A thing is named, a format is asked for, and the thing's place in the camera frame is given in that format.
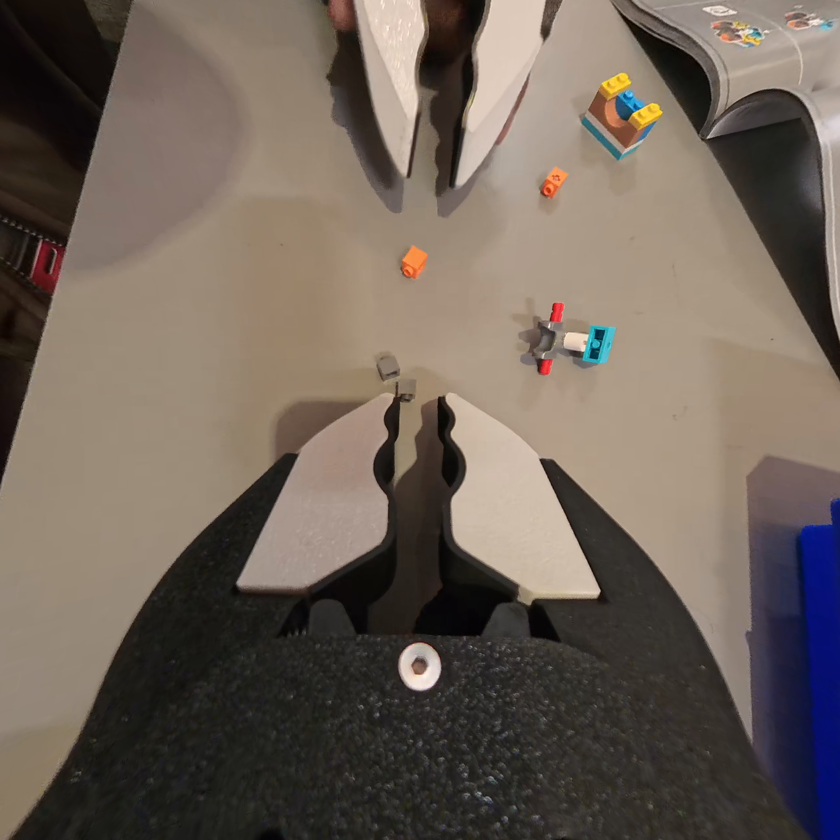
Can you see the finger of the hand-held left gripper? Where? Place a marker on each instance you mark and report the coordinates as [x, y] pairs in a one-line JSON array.
[[505, 52], [394, 65]]

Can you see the small grey toy brick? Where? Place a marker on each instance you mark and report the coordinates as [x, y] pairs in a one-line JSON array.
[[387, 367], [407, 388]]

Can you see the grey instruction booklet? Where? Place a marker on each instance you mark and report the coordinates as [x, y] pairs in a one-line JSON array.
[[768, 72]]

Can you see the orange toy brick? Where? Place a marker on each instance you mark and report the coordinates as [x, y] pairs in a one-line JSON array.
[[554, 182], [414, 261]]

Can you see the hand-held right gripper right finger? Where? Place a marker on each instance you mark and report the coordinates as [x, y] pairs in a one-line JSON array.
[[518, 525]]

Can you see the person's brown hooded jacket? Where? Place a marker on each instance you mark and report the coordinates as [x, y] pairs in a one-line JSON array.
[[39, 131]]

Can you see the teal grey red brick assembly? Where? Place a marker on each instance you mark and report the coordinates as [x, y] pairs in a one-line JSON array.
[[597, 344]]

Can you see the blue plastic bin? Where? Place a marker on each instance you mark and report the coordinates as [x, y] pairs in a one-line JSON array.
[[820, 656]]

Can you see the person's left hand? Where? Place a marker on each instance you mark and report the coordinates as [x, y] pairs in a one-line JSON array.
[[341, 13]]

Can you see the multicoloured toy brick assembly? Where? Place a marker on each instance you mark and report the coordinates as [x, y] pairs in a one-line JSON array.
[[620, 124]]

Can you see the grey desk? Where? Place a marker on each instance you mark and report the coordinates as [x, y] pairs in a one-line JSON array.
[[262, 328]]

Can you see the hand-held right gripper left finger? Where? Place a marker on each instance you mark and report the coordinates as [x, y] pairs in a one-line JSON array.
[[321, 518]]

